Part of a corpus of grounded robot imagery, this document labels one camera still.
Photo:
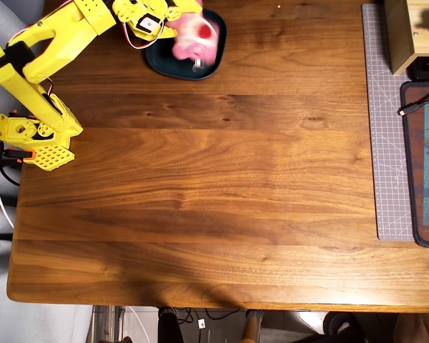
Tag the wooden round leg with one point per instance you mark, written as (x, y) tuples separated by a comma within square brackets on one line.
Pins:
[(251, 328)]

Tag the light wooden box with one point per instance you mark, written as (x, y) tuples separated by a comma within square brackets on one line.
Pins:
[(400, 35)]

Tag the black table leg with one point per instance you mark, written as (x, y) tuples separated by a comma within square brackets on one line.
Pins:
[(169, 328)]

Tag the yellow perforated robot base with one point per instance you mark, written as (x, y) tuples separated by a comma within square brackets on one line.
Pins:
[(53, 159)]

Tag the pink strawberry bear plush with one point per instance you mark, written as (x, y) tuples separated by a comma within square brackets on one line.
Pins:
[(196, 46)]

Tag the dark printed mouse pad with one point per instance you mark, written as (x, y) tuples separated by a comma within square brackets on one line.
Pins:
[(414, 160)]

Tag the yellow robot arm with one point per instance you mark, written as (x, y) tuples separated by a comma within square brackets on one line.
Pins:
[(64, 39)]

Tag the orange black clamp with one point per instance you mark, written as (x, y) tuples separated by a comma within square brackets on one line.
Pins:
[(21, 154)]

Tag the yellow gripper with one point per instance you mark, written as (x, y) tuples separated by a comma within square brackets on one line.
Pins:
[(170, 15)]

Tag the grey metal frame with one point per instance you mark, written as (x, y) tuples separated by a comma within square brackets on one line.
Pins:
[(107, 325)]

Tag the small white plug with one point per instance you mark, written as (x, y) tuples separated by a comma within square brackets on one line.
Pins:
[(201, 323)]

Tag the dark teal square plate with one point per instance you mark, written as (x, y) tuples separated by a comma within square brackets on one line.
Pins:
[(171, 68)]

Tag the grey cutting mat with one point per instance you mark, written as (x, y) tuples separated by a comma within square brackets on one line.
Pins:
[(386, 143)]

